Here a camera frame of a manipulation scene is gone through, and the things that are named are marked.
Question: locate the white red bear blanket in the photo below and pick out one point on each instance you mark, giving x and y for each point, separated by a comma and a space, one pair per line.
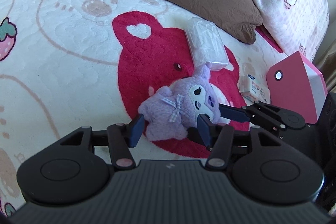
72, 63

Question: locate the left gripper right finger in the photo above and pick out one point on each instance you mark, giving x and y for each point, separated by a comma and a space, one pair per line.
218, 139

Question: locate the purple plush toy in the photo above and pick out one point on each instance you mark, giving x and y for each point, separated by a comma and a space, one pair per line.
172, 110

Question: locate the clear floss pick box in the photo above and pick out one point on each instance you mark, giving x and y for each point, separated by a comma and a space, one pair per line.
205, 44

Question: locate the white wet wipes pack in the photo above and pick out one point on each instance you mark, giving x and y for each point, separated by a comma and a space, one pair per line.
251, 89

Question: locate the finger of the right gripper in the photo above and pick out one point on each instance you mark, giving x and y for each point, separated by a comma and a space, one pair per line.
234, 113

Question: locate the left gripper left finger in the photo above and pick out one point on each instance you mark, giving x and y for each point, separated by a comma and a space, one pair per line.
122, 137

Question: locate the pink checkered pillow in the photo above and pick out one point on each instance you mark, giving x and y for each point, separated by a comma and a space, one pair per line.
295, 25

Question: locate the pink cardboard box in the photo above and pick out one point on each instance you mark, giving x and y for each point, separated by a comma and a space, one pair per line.
297, 85

